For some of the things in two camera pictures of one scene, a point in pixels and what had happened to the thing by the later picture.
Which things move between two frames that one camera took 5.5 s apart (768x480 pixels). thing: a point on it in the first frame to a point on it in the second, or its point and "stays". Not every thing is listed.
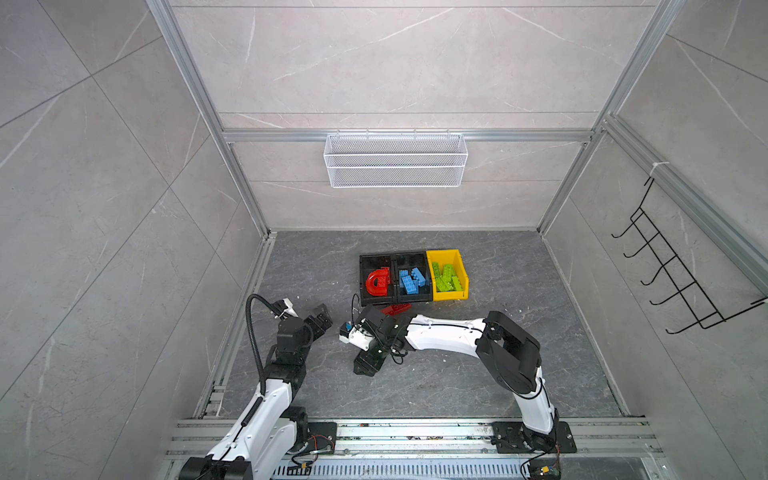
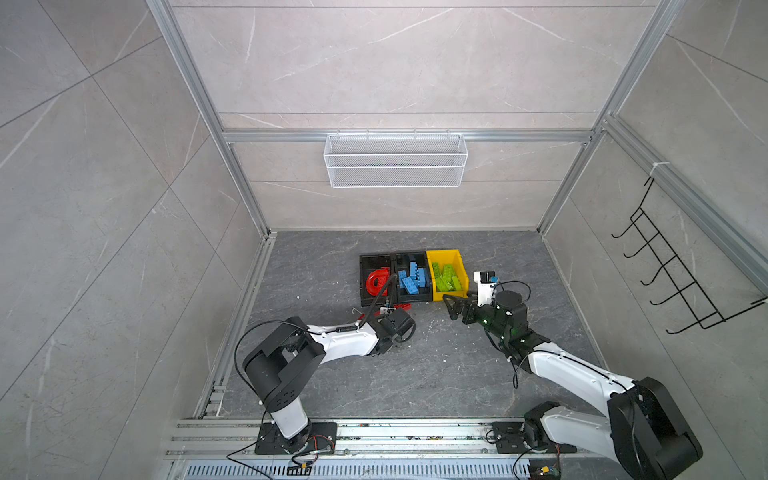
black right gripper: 367,366 to 471,305
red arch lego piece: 377,283 stays
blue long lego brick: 410,285 stays
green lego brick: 445,284 stays
